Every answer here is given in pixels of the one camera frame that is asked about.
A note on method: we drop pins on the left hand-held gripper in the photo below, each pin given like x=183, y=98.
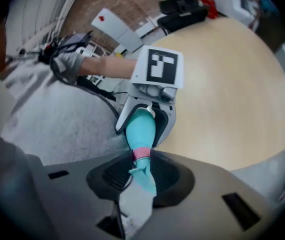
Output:
x=162, y=66

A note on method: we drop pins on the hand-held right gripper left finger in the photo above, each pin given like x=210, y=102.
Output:
x=77, y=204

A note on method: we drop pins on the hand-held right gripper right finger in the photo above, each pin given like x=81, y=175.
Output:
x=207, y=209

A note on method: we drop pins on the teal spray bottle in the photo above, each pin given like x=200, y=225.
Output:
x=141, y=131

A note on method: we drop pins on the person's left forearm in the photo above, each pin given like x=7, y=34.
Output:
x=107, y=66

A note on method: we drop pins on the person's grey shirt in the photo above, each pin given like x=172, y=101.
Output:
x=57, y=121

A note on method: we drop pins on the grey metal cabinet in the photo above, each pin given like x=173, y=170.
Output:
x=117, y=29

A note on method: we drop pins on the black monitor screen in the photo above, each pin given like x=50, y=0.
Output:
x=77, y=37

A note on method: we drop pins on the black office chair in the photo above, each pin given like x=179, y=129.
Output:
x=182, y=9

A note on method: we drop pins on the red box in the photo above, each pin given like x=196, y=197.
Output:
x=210, y=7

